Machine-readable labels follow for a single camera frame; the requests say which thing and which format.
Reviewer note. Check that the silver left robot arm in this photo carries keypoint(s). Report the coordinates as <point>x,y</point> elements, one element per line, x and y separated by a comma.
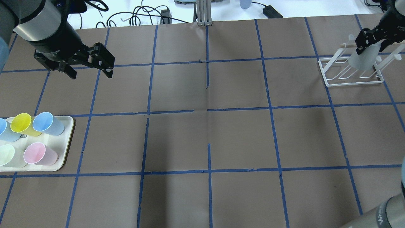
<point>44,25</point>

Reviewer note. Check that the light blue plastic cup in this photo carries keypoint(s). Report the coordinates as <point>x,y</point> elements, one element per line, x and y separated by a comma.
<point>47,123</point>

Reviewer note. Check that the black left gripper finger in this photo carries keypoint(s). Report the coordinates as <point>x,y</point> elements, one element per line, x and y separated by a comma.
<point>70,72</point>
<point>108,73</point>

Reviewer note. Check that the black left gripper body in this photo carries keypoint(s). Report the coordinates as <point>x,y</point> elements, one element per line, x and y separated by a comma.
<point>59,40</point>

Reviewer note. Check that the pale green plastic cup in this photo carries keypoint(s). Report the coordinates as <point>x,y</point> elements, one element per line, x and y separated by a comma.
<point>11,157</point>

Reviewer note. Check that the blue cup on desk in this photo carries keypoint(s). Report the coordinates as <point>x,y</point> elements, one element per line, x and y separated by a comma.
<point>245,4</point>

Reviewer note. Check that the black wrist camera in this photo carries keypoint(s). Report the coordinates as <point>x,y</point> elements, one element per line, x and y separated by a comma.
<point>72,6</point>

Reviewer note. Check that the cream plastic tray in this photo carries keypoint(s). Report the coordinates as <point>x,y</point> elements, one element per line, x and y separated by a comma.
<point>55,149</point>

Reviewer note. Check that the black power adapter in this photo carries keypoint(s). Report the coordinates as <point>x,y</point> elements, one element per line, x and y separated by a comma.
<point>271,13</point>

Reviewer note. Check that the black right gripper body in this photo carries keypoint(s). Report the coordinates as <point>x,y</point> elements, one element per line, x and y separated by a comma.
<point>391,27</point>

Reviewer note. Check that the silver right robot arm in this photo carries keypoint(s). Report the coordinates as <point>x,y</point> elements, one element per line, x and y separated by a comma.
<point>388,214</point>

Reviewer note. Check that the grey plastic cup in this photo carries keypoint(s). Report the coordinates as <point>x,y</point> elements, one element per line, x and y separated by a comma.
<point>366,60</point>

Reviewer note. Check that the yellow plastic cup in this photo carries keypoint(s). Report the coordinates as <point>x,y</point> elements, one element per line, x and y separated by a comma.
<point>23,124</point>

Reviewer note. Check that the white wire cup rack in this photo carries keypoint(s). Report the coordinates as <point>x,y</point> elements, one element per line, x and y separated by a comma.
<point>347,67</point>

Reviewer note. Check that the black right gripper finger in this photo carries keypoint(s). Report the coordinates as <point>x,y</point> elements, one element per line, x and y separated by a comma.
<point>361,47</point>

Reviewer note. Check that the aluminium frame post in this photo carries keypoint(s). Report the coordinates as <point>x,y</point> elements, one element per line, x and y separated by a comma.
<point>203,13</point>

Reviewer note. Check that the pink plastic cup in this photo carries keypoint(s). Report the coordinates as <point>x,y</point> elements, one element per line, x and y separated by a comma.
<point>40,154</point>

